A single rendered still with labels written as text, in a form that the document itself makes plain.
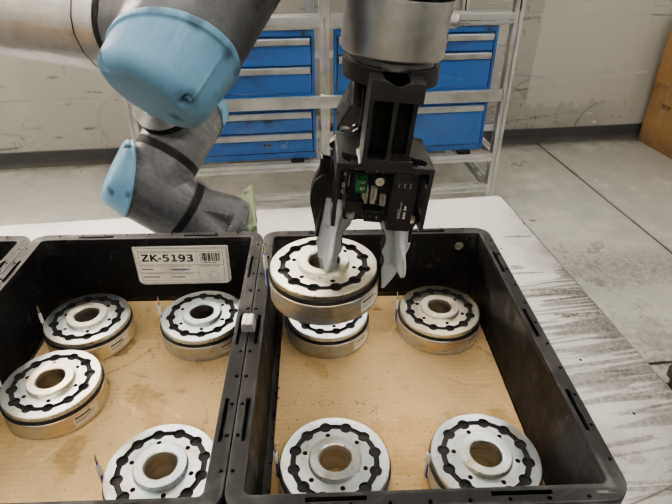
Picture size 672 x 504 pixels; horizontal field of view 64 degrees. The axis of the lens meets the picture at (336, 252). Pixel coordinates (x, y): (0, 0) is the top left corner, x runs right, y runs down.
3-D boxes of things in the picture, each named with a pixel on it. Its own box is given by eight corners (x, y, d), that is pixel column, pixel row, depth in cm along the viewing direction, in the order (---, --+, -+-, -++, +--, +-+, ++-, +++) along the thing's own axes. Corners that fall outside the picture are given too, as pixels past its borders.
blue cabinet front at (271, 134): (159, 164, 245) (134, 33, 215) (316, 156, 253) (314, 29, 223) (158, 166, 242) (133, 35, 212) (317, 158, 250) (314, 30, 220)
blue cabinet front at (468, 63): (333, 155, 254) (333, 28, 224) (480, 148, 261) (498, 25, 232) (334, 157, 251) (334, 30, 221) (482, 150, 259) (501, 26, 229)
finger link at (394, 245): (384, 317, 48) (379, 228, 43) (377, 278, 53) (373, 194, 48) (419, 314, 48) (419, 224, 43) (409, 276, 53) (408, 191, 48)
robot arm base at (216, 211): (206, 240, 109) (162, 216, 105) (250, 188, 104) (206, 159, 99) (200, 287, 97) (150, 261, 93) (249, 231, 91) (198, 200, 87)
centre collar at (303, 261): (298, 251, 53) (297, 245, 52) (348, 249, 53) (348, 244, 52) (297, 280, 48) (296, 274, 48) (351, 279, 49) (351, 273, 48)
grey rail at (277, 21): (114, 29, 219) (112, 17, 216) (512, 20, 238) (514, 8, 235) (109, 34, 211) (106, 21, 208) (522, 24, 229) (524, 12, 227)
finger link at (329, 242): (300, 308, 47) (328, 218, 42) (302, 269, 52) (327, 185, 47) (335, 315, 47) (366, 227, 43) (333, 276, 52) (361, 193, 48)
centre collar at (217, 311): (189, 301, 70) (188, 298, 70) (226, 304, 69) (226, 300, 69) (176, 326, 66) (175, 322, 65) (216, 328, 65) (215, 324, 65)
